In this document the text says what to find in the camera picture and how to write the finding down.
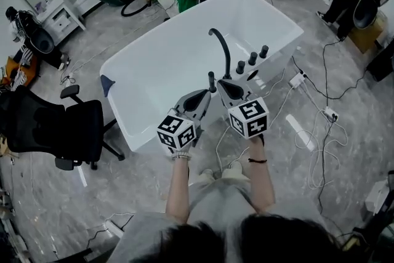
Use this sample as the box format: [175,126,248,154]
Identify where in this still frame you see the person's grey trousers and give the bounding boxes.
[187,175,257,217]

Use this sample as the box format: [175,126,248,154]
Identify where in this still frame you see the white bedside cabinet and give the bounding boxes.
[36,0,87,47]

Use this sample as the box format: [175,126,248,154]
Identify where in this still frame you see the white power strip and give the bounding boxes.
[288,70,308,90]
[104,219,124,238]

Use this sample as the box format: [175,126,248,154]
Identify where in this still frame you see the person's right forearm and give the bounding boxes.
[247,137,277,216]

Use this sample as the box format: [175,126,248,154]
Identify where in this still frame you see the black curved faucet spout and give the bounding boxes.
[208,28,233,79]

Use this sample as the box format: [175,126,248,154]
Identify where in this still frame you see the person's left hand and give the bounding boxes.
[166,140,193,160]

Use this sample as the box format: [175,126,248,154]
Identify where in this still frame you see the black and grey backpack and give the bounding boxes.
[17,10,63,69]

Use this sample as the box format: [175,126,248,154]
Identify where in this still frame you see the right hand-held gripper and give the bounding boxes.
[217,70,270,141]

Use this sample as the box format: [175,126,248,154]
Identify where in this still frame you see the black cable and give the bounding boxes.
[316,115,338,217]
[291,38,372,101]

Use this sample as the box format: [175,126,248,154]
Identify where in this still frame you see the black office chair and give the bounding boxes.
[0,84,126,171]

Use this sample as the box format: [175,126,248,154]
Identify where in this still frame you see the orange crate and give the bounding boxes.
[0,54,40,87]

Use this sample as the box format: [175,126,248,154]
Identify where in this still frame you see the dark blue cloth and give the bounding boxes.
[100,74,116,99]

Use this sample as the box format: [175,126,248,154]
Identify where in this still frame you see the person's shoe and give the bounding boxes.
[198,168,216,184]
[221,160,251,181]

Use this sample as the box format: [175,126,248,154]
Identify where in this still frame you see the person's left shoe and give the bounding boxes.
[198,168,216,184]

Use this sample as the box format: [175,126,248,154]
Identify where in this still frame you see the white bathtub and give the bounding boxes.
[98,0,305,154]

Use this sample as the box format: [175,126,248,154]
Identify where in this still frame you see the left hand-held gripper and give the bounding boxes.
[156,88,213,153]

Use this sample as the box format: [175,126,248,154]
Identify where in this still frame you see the white low cabinet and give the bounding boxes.
[73,0,103,18]

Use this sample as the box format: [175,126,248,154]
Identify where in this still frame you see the small white box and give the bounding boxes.
[364,179,390,217]

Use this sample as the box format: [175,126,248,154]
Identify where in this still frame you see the person's left forearm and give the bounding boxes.
[165,158,191,225]

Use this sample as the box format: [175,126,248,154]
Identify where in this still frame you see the black vacuum hose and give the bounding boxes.
[120,0,155,18]

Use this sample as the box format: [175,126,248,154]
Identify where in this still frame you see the person's right shoe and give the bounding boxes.
[221,160,251,181]

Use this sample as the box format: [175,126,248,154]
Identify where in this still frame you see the person's grey shirt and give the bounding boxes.
[116,206,330,263]

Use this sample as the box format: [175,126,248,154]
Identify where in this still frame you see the low cardboard box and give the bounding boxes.
[347,13,389,54]

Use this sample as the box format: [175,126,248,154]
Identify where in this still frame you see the white cable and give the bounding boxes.
[294,92,349,191]
[214,83,294,174]

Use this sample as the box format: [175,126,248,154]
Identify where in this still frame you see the striped cloth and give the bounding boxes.
[11,45,34,92]

